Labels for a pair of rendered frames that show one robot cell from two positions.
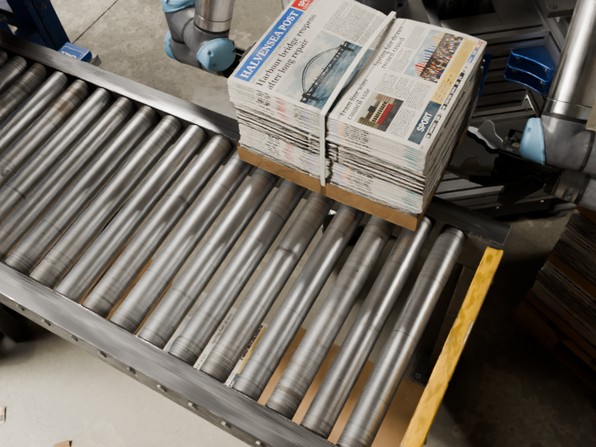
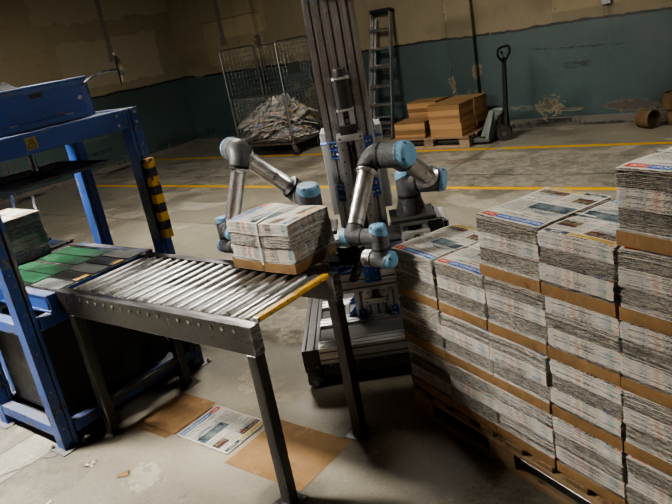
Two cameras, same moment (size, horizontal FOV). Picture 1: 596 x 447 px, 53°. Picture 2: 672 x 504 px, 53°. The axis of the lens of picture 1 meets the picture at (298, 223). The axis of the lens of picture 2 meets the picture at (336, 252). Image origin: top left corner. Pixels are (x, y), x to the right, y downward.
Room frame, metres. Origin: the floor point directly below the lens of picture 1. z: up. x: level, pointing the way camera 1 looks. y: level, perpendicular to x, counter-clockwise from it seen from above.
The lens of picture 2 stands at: (-2.09, -0.67, 1.77)
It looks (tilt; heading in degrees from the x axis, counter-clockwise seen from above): 18 degrees down; 6
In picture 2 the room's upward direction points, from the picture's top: 10 degrees counter-clockwise
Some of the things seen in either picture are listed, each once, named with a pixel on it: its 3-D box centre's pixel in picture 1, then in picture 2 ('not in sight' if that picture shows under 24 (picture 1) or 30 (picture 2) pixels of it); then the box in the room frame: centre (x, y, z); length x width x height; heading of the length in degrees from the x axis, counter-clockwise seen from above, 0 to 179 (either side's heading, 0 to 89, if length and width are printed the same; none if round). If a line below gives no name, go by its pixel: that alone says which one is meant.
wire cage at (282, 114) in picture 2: not in sight; (273, 98); (8.64, 0.98, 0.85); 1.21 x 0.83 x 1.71; 56
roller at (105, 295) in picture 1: (163, 221); (196, 288); (0.67, 0.27, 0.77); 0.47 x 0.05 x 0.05; 146
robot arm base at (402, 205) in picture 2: not in sight; (410, 202); (1.21, -0.74, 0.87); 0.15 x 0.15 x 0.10
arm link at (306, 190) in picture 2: not in sight; (309, 196); (1.20, -0.24, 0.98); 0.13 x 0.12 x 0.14; 27
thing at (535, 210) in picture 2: not in sight; (543, 205); (0.19, -1.17, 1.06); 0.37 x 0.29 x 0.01; 123
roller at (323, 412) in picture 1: (372, 317); (270, 299); (0.41, -0.11, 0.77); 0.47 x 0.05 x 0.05; 146
